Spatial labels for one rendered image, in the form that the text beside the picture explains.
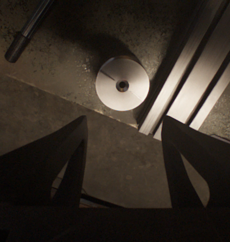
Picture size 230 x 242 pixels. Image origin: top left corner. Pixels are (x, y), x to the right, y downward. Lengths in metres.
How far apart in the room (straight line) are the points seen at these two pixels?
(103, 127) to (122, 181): 0.42
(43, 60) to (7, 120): 1.16
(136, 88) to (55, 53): 0.10
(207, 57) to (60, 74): 0.16
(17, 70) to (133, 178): 1.27
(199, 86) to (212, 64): 0.02
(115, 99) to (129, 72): 0.03
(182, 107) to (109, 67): 0.09
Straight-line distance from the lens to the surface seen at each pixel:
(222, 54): 0.23
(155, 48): 0.24
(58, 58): 0.25
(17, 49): 0.25
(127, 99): 0.20
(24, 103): 1.31
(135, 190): 1.53
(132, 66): 0.20
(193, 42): 0.22
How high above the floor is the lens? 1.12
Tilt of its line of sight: 65 degrees down
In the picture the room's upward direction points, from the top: 178 degrees counter-clockwise
